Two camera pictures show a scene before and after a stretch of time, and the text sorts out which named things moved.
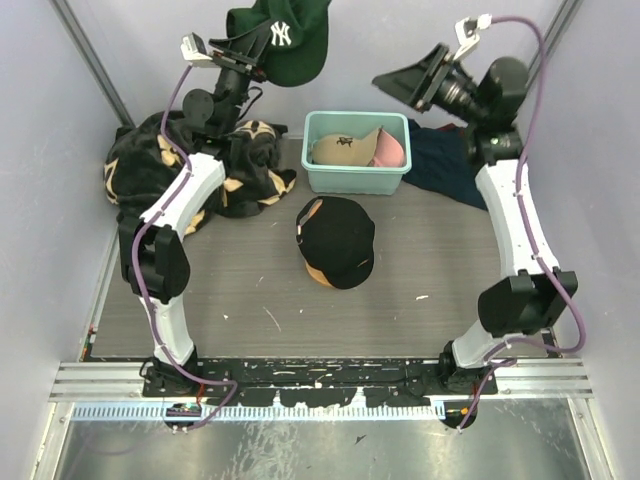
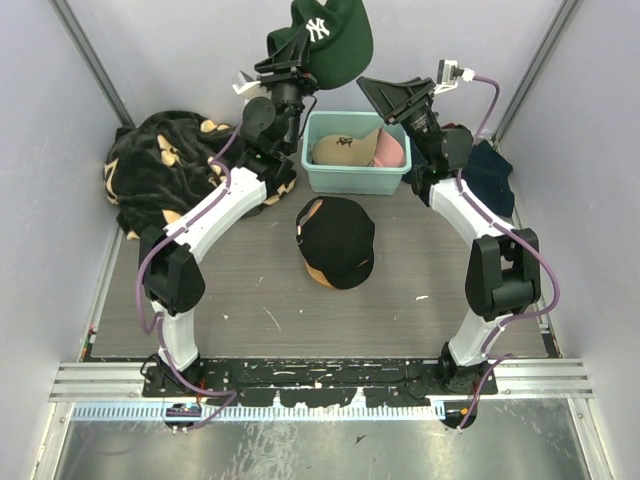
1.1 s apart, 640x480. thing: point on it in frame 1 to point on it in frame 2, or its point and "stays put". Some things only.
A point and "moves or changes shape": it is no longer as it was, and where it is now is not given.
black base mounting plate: [298, 382] stays put
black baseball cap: [335, 237] stays put
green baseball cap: [296, 47] moves or changes shape
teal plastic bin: [346, 179] stays put
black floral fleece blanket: [142, 157] stays put
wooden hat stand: [318, 275] stays put
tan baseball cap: [343, 150] stays put
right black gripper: [420, 83] to [396, 102]
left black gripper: [241, 54] to [286, 64]
